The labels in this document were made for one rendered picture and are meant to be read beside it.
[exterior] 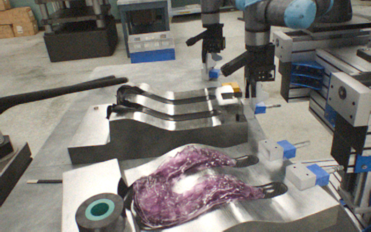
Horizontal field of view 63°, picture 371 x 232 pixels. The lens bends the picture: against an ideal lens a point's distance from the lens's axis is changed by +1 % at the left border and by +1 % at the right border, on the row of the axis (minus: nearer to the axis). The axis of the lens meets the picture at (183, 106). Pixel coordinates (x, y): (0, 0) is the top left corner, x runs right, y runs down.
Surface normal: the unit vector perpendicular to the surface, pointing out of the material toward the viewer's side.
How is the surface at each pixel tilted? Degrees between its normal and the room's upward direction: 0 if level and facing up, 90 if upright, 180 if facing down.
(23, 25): 97
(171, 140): 90
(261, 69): 90
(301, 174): 0
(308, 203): 0
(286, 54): 90
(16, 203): 0
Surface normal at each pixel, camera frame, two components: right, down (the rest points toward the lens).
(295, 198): -0.08, -0.89
